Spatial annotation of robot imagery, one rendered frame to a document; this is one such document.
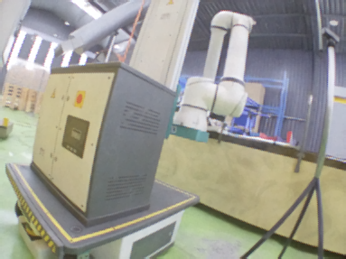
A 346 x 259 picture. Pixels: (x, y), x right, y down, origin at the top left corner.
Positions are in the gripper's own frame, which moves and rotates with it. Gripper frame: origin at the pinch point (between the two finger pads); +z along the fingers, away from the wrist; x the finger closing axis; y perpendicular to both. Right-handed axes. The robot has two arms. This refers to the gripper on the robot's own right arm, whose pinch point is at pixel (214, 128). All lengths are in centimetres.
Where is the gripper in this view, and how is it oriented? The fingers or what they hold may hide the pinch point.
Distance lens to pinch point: 160.8
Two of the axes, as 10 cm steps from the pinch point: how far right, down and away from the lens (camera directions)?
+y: -4.6, 2.9, -8.4
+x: 8.7, 3.3, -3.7
